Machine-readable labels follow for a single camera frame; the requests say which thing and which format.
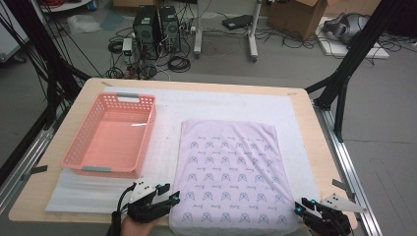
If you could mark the white metal stand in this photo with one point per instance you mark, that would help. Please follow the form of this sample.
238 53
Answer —
197 32

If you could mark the black flat box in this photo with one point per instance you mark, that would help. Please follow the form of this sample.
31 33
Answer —
237 21

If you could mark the teal floor sheet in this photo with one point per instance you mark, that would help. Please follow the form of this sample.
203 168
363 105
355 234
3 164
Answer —
111 21

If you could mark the black computer tower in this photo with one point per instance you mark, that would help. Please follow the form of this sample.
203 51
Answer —
169 29
146 32

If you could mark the grey metal bracket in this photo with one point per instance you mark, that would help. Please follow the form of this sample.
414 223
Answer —
36 170
342 187

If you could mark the lavender printed towel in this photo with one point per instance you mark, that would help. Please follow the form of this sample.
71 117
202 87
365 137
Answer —
229 170

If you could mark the pink plastic basket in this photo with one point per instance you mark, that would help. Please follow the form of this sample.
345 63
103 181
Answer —
114 141

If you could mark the black metal frame strut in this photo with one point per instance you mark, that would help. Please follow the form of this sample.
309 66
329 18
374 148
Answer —
360 42
39 36

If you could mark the white floor board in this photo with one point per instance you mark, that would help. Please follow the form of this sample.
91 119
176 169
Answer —
337 49

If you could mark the white cabinet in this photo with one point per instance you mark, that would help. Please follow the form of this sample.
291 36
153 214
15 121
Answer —
10 42

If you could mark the white power supply box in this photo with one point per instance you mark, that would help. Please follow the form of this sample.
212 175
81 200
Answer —
127 49

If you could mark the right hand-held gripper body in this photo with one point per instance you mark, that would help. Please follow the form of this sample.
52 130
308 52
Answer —
327 223

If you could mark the white round table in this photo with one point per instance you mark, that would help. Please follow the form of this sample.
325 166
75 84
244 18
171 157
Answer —
65 6

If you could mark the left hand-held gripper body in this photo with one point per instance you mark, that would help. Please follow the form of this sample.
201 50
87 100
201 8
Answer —
142 209

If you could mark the clear plastic bag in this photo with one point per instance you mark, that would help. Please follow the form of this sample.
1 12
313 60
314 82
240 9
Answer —
83 23

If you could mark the grey headset device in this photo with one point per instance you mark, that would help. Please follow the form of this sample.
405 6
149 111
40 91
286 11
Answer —
347 26

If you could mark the brown cardboard box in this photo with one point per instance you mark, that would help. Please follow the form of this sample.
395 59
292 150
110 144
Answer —
134 2
354 6

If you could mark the aluminium rail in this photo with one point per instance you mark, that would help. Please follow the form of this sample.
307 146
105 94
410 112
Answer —
29 154
347 164

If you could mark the open cardboard box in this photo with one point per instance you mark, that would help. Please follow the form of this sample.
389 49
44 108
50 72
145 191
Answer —
295 19

